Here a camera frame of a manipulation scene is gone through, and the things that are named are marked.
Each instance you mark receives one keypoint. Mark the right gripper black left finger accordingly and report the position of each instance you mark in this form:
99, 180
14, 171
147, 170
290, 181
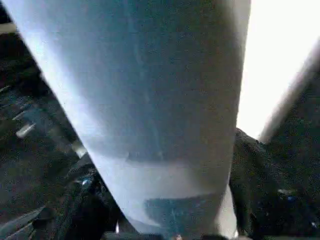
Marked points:
82, 207

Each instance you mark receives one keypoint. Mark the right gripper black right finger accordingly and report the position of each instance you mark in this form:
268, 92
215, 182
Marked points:
265, 200

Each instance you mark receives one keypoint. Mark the white plastic table top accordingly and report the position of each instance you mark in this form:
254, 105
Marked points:
275, 50

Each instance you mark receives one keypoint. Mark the black glossy mat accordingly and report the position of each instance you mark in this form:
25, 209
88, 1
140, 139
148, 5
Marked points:
25, 150

